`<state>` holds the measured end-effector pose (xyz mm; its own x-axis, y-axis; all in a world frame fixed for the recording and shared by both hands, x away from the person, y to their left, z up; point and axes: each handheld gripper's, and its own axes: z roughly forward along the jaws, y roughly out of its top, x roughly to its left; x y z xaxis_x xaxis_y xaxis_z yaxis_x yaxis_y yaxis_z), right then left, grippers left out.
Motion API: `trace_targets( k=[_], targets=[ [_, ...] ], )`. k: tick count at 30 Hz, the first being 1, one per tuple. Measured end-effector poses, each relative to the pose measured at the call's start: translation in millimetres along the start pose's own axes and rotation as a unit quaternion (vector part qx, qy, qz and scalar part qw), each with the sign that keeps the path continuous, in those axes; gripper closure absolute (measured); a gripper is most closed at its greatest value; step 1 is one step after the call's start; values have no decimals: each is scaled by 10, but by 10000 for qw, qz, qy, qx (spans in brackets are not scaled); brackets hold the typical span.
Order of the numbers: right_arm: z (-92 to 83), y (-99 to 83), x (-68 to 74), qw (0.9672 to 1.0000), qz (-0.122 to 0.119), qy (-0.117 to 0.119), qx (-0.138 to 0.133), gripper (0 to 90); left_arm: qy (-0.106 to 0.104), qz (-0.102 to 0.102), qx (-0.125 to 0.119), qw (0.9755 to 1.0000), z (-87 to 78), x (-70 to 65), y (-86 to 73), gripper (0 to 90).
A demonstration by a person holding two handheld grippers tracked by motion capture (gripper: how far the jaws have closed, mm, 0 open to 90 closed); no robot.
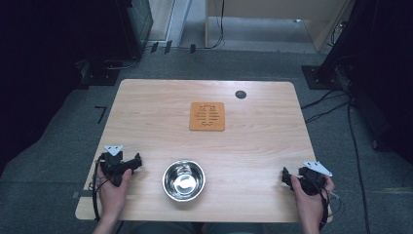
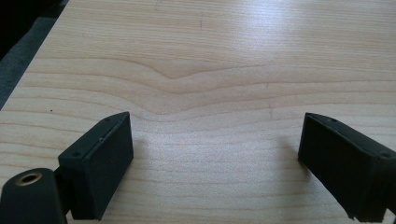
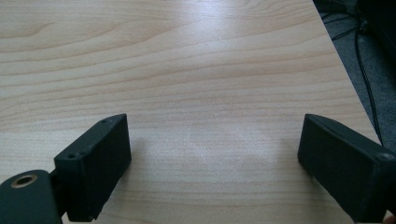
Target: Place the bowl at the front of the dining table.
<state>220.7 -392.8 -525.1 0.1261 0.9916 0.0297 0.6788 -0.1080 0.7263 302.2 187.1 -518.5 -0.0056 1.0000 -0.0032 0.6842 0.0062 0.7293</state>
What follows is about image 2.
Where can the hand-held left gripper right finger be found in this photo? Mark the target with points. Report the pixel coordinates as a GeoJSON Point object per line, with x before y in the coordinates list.
{"type": "Point", "coordinates": [342, 165]}

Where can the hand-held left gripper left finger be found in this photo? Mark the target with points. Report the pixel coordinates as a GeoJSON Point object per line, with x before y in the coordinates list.
{"type": "Point", "coordinates": [99, 161]}

